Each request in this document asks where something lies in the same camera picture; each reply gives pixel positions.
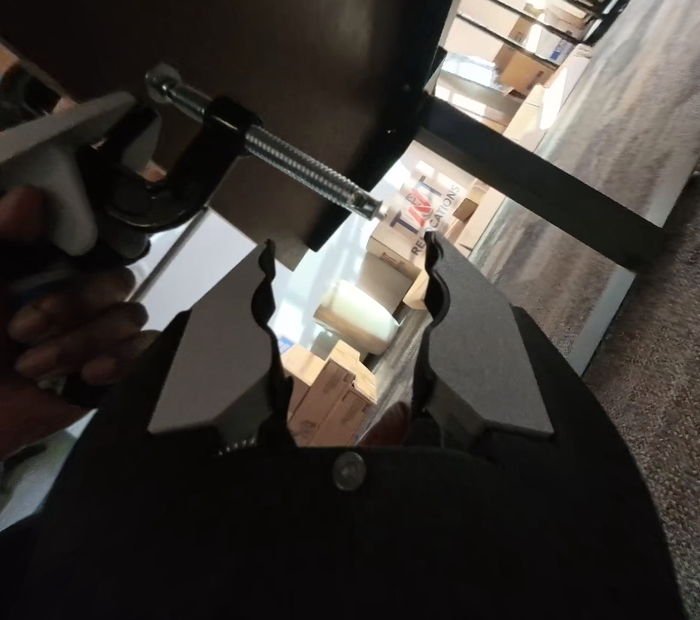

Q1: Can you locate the black C-clamp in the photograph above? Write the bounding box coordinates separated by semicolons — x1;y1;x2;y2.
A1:
98;63;387;264

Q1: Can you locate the stack of cardboard boxes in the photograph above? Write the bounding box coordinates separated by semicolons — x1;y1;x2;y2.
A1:
284;341;379;447

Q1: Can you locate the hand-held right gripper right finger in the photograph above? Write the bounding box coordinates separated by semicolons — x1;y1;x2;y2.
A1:
410;232;555;439

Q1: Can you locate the cream plastic wrap roll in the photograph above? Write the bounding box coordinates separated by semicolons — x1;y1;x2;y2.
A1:
313;280;403;355

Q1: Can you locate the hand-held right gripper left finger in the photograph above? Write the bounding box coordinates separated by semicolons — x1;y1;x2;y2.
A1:
147;240;296;447

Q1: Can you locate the grey desk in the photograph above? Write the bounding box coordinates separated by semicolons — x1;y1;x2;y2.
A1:
0;0;679;271

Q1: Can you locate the printed cardboard moving box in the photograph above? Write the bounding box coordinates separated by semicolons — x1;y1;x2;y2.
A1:
366;174;477;298

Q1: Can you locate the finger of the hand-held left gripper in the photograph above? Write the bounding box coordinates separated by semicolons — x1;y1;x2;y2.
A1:
0;89;137;257
122;114;165;179

